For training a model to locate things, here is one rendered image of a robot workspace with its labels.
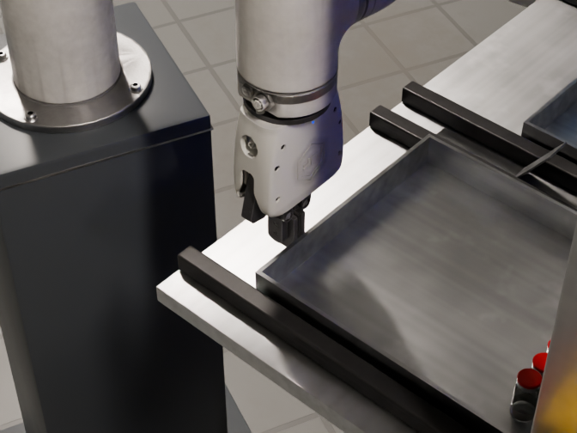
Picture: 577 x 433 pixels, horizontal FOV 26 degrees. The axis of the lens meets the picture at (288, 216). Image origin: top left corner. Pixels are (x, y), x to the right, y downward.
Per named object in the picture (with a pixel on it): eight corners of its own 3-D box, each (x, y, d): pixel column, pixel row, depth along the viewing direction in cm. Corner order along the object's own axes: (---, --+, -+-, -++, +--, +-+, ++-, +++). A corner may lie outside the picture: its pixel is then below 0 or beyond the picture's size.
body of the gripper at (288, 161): (279, 131, 100) (279, 231, 108) (360, 74, 106) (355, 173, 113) (212, 93, 104) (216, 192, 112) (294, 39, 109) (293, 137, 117)
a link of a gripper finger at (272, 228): (275, 213, 110) (275, 265, 115) (299, 194, 112) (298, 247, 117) (248, 196, 112) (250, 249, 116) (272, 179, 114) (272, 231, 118)
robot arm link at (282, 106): (288, 111, 99) (288, 140, 101) (359, 61, 104) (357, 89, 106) (211, 68, 103) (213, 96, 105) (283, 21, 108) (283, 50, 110)
